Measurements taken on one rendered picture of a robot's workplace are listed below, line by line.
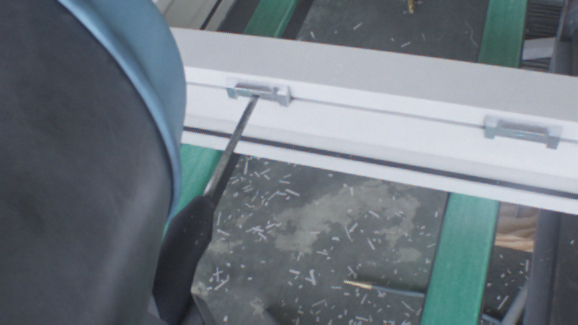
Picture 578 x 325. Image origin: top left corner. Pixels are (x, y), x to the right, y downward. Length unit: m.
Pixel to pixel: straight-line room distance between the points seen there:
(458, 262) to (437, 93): 0.11
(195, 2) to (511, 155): 0.33
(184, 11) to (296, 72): 0.18
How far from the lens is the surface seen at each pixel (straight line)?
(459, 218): 0.46
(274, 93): 0.46
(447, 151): 0.46
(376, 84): 0.44
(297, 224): 1.49
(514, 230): 1.43
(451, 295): 0.43
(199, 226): 0.39
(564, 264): 0.77
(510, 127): 0.42
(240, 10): 0.66
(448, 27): 1.92
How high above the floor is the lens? 1.25
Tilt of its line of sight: 50 degrees down
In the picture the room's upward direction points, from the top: 14 degrees counter-clockwise
